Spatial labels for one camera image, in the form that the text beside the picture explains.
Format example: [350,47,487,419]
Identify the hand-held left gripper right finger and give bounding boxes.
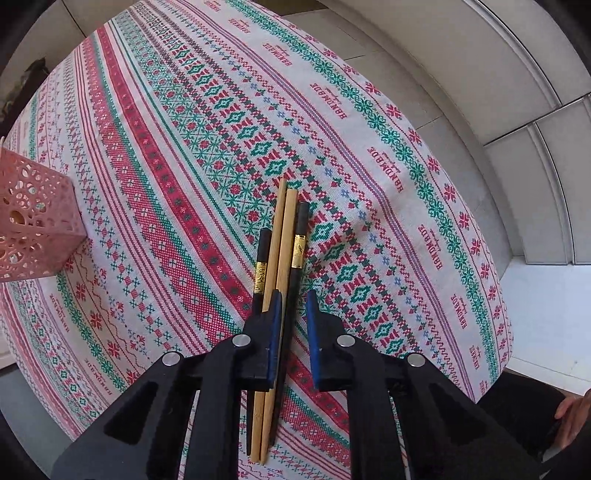
[305,290,543,480]

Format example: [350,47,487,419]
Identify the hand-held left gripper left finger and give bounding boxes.
[51,290,283,480]

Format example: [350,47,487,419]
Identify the black gold-banded chopstick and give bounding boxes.
[245,228,273,457]
[269,201,310,446]

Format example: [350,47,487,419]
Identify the light bamboo chopstick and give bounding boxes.
[259,188,298,465]
[249,178,288,463]

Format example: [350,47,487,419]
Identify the pink perforated utensil basket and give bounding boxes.
[0,136,88,283]

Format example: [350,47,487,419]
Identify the person's right hand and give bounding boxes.
[554,390,591,437]

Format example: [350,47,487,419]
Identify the black pants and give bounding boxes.
[478,371,591,462]

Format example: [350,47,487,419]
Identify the patterned striped tablecloth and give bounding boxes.
[0,0,515,480]

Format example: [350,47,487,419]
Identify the white drawer base cabinet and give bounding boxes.
[318,0,591,266]

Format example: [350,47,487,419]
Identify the black trash bin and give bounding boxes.
[0,55,49,107]

